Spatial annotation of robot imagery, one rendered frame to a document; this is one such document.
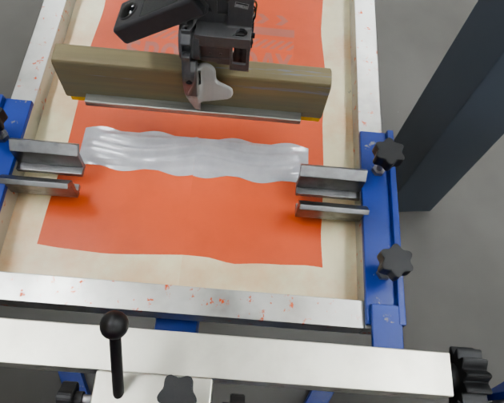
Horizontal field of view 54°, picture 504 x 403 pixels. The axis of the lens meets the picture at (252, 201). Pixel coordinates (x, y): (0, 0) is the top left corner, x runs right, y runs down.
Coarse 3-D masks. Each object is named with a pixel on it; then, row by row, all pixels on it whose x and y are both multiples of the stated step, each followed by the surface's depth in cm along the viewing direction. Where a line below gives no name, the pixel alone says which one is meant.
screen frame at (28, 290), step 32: (64, 0) 86; (352, 0) 92; (64, 32) 86; (352, 32) 90; (32, 64) 80; (352, 64) 88; (32, 96) 77; (352, 96) 85; (32, 128) 77; (0, 224) 69; (0, 288) 64; (32, 288) 65; (64, 288) 65; (96, 288) 65; (128, 288) 65; (160, 288) 66; (192, 288) 66; (192, 320) 67; (224, 320) 66; (256, 320) 65; (288, 320) 65; (320, 320) 65; (352, 320) 65
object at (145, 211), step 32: (128, 0) 92; (96, 32) 88; (128, 128) 80; (160, 128) 80; (192, 128) 81; (96, 192) 75; (128, 192) 75; (160, 192) 75; (64, 224) 72; (96, 224) 73; (128, 224) 73; (160, 224) 73
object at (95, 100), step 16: (96, 96) 68; (112, 96) 68; (176, 112) 68; (192, 112) 68; (208, 112) 68; (224, 112) 68; (240, 112) 68; (256, 112) 68; (272, 112) 68; (288, 112) 68
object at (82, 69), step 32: (64, 64) 63; (96, 64) 62; (128, 64) 62; (160, 64) 62; (256, 64) 63; (128, 96) 68; (160, 96) 67; (256, 96) 66; (288, 96) 65; (320, 96) 65
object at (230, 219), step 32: (256, 0) 94; (288, 0) 94; (320, 0) 95; (320, 32) 91; (320, 64) 88; (224, 128) 81; (256, 128) 82; (288, 128) 82; (320, 128) 82; (320, 160) 80; (192, 192) 76; (224, 192) 76; (256, 192) 77; (288, 192) 77; (192, 224) 74; (224, 224) 74; (256, 224) 74; (288, 224) 75; (320, 224) 75; (224, 256) 72; (256, 256) 72; (288, 256) 72; (320, 256) 73
